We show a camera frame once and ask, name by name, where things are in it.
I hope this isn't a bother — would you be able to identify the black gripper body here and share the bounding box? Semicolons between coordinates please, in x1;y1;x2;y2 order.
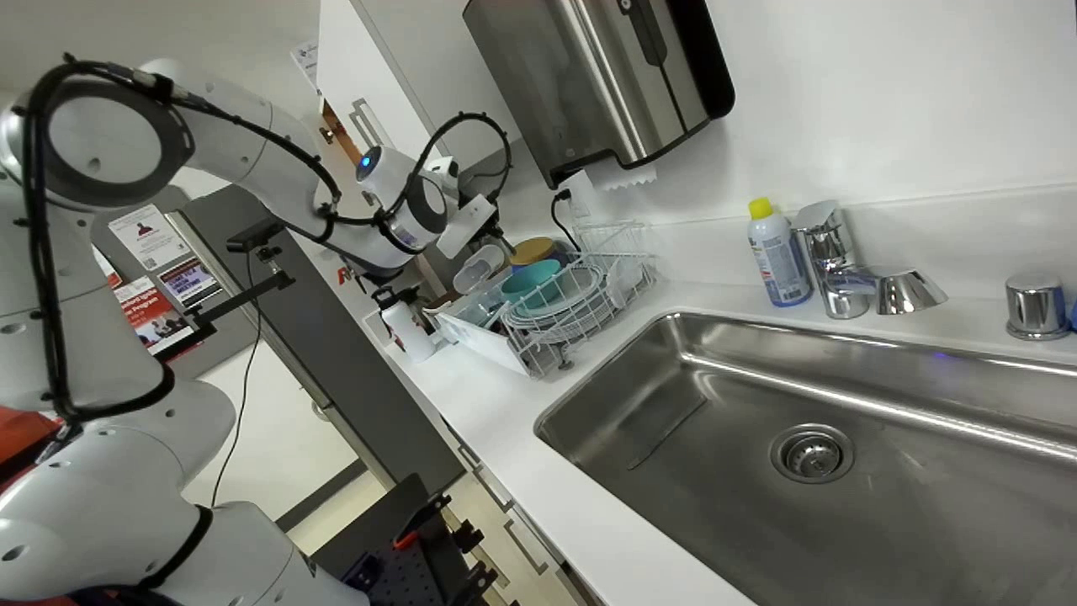
414;237;480;301

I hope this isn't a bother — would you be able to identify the chrome sink faucet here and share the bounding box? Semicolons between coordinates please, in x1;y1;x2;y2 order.
787;199;883;324

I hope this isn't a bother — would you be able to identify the white dish rack tray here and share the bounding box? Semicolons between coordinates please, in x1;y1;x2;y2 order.
432;310;531;382

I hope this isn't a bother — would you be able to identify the dish soap bottle yellow cap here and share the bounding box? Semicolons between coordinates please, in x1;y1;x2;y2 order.
742;195;813;310

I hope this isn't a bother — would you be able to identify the round sink drain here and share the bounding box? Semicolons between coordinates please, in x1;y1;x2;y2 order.
767;421;859;489

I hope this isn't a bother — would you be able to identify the stainless steel sink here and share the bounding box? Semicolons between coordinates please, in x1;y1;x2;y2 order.
531;310;1077;606

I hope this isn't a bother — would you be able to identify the clear plastic container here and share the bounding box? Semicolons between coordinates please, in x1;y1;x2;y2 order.
453;241;516;302

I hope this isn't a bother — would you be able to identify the white stand black top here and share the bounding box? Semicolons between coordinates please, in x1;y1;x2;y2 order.
373;284;437;357

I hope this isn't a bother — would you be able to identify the teal bowl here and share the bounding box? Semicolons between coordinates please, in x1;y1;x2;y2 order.
498;258;568;313

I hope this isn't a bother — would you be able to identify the dark grey panel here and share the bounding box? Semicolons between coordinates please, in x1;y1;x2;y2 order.
177;181;466;499

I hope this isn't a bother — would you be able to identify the white plate black-dotted rim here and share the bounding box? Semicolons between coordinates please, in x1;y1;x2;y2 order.
556;263;619;331

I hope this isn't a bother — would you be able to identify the stainless paper towel dispenser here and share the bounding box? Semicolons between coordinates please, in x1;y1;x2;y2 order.
461;0;736;193

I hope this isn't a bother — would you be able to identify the small dark photo poster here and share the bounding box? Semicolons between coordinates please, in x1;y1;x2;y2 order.
154;252;226;313

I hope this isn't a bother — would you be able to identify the black metal cart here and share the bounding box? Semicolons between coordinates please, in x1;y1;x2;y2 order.
308;469;502;606

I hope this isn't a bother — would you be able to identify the white poster black figure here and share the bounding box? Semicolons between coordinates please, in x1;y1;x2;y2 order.
107;202;196;273

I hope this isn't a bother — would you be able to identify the poster with red banner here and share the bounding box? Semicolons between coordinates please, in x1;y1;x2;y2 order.
110;273;197;360

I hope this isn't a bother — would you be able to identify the cream lower cabinet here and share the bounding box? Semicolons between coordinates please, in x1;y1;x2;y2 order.
432;416;601;606

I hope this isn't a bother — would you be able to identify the red object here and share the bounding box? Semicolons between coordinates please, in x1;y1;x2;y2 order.
0;403;59;481

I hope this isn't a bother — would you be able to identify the chrome cone sprayer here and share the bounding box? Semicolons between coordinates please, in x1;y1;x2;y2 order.
871;269;951;319

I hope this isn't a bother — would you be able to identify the chrome round knob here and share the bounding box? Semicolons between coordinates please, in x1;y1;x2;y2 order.
1001;269;1071;344

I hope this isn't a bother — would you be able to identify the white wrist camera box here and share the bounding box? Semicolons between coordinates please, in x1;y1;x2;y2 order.
433;195;502;263

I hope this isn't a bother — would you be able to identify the black power cord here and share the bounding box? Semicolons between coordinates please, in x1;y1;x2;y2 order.
545;184;584;257

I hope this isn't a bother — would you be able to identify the white wire dish rack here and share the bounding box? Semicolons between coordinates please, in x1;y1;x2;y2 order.
446;222;667;382

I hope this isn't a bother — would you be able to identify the white wall outlet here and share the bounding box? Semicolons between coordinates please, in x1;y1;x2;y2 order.
550;180;599;230

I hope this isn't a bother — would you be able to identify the black clamp mount bar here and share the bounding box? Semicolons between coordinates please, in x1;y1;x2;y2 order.
186;214;299;341

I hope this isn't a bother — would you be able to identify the thin black hanging cable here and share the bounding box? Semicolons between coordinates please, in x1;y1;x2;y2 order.
206;324;264;509

